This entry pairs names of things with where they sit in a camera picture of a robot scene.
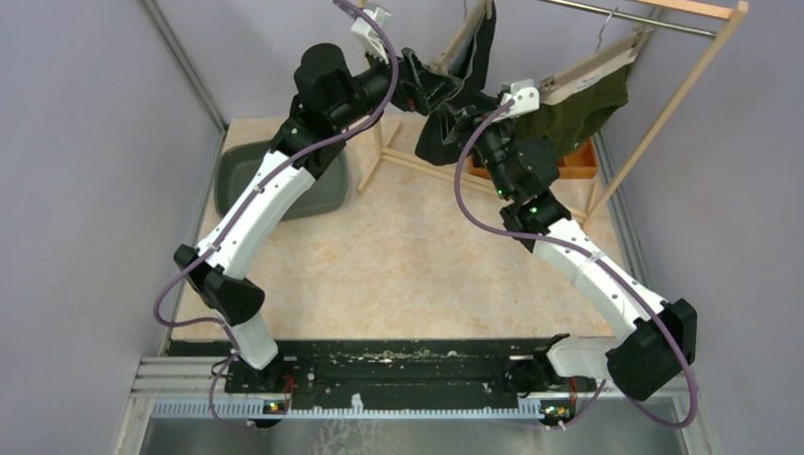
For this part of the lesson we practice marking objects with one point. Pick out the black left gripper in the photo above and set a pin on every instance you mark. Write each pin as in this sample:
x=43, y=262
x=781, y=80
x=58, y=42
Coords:
x=420, y=87

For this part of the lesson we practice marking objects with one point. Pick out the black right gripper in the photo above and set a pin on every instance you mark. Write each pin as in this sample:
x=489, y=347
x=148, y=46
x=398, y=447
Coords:
x=455, y=119

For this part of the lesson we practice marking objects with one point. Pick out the black striped garment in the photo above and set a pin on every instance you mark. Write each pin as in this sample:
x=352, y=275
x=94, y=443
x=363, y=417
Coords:
x=471, y=92

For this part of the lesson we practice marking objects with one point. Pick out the beige clip hanger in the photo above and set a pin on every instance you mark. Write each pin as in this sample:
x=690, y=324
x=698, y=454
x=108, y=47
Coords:
x=604, y=62
x=468, y=52

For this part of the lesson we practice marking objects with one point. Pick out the green underwear with cream waistband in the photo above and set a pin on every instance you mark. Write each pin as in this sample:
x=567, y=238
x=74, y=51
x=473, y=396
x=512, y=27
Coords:
x=577, y=109

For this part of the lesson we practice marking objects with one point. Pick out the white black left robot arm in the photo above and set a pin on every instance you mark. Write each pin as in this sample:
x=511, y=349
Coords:
x=328, y=102

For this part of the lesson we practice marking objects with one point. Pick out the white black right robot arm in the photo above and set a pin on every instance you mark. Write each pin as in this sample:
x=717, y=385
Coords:
x=654, y=339

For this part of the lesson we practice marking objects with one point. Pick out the orange wooden compartment tray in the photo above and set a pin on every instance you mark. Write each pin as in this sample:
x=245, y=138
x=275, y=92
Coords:
x=580, y=164

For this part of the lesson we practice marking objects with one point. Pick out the grey-green plastic tub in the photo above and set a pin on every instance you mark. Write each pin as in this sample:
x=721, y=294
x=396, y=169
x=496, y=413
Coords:
x=239, y=164

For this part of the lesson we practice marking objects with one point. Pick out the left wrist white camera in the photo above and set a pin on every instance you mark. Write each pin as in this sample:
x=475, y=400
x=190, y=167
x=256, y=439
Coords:
x=366, y=35

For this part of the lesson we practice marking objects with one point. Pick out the wrist white camera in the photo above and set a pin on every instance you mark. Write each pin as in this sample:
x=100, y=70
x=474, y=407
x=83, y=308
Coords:
x=523, y=96
x=366, y=35

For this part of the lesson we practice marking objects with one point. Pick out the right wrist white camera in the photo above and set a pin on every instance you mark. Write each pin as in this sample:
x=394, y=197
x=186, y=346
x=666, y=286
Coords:
x=523, y=96

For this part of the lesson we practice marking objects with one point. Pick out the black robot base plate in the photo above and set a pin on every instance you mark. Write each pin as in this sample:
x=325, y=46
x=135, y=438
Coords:
x=421, y=378

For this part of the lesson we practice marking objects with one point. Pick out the aluminium front rail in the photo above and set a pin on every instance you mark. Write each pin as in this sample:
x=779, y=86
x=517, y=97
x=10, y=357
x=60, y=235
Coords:
x=185, y=387

